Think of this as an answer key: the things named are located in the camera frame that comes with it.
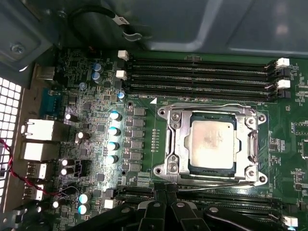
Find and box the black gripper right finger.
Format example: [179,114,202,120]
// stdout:
[167,183,292,231]

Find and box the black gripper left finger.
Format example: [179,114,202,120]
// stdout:
[69,183,167,231]

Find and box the wire locking lever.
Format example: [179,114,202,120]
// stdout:
[174,179,268,190]
[167,103,258,115]

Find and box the metal socket cover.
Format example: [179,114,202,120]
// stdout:
[168,105,260,183]

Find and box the silver CPU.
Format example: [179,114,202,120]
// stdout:
[187,112,243,179]

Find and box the metal CPU socket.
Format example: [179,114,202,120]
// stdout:
[153,102,269,187]

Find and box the small silver port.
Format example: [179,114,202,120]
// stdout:
[23,184,46,201]
[26,162,48,180]

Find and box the green motherboard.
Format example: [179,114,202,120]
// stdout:
[31,48,308,231]

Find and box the large silver port block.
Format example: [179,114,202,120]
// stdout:
[21,119,56,142]
[18,141,61,162]

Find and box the blue serial port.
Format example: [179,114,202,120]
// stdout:
[40,88,65,116]

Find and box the black PC case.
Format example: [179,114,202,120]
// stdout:
[0,0,308,231]

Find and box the red black twisted wire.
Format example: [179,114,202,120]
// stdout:
[0,139,62,196]

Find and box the black cable with white tag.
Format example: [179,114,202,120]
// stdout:
[68,6,154,43]

